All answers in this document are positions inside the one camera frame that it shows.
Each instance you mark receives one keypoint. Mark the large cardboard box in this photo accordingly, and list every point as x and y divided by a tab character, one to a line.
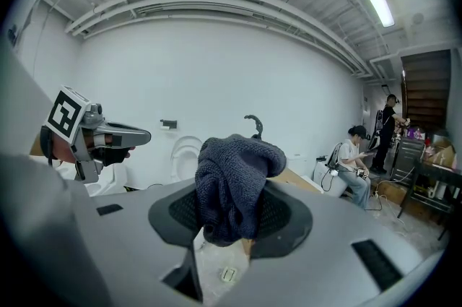
296	181

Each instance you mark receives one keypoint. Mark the grey drawer cabinet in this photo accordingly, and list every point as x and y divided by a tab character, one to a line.
406	157

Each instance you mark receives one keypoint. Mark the person's left forearm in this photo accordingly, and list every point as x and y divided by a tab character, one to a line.
65	154

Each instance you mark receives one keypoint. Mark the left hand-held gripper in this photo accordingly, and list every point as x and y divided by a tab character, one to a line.
66	114

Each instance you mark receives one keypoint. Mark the person's left hand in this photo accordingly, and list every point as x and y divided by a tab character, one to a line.
112	155

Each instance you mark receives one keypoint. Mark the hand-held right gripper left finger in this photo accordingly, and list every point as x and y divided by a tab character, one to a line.
144	247

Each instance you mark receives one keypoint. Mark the dark metal table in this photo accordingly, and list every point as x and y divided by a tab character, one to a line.
433	168

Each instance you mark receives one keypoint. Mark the small green-white floor item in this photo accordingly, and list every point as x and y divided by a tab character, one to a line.
222	277

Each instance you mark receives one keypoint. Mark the dark blue cloth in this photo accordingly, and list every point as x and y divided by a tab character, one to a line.
231	182

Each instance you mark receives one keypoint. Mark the black wall paper holder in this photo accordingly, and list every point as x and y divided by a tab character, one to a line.
169	125

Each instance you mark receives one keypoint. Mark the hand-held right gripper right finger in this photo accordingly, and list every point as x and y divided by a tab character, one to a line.
325	262

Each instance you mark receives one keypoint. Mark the brown staircase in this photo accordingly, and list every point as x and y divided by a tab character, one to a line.
426	89

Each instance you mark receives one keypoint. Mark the white toilet with flat lid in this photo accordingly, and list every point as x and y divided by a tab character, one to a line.
186	157

